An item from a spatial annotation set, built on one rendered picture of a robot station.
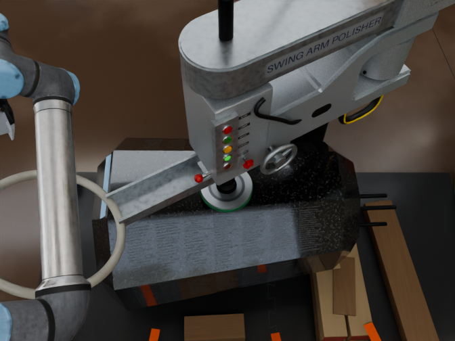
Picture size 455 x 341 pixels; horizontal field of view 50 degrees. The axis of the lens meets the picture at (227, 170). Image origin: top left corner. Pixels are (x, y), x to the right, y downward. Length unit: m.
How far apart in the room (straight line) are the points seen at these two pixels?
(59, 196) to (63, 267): 0.16
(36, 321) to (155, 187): 0.87
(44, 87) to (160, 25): 2.72
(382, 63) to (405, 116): 1.66
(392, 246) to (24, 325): 2.19
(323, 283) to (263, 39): 1.53
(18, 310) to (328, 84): 1.12
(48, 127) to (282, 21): 0.68
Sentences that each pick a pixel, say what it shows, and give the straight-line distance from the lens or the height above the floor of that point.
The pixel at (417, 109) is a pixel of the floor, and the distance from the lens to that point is 3.55.
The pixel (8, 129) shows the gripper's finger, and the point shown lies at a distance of 1.48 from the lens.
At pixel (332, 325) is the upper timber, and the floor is 0.21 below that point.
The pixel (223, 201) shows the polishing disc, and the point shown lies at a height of 0.86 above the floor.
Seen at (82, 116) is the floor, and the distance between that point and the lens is 3.42.
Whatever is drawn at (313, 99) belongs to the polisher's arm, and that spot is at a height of 1.35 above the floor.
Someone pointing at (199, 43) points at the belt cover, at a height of 1.67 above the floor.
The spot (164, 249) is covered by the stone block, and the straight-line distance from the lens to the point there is 2.08.
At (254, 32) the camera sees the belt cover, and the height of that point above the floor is 1.67.
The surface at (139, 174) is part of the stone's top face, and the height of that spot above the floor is 0.80.
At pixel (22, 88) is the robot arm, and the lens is 1.21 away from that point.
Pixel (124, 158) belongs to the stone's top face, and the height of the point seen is 0.80.
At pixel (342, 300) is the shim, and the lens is 2.55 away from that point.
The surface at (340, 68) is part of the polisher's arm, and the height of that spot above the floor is 1.43.
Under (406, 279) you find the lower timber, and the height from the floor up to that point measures 0.09.
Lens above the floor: 2.61
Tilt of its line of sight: 59 degrees down
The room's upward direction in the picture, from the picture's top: straight up
